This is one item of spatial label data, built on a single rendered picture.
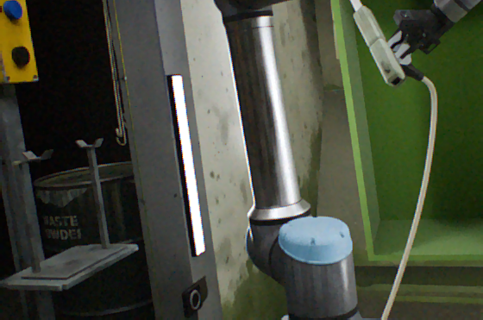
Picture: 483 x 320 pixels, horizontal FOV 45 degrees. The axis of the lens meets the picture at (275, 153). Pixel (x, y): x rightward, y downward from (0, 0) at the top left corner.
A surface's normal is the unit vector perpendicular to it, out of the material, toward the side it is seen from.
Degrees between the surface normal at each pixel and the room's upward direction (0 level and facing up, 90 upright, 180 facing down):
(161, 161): 90
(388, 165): 102
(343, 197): 57
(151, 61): 90
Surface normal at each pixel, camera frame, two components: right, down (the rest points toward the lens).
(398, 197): -0.29, 0.36
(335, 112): -0.36, -0.40
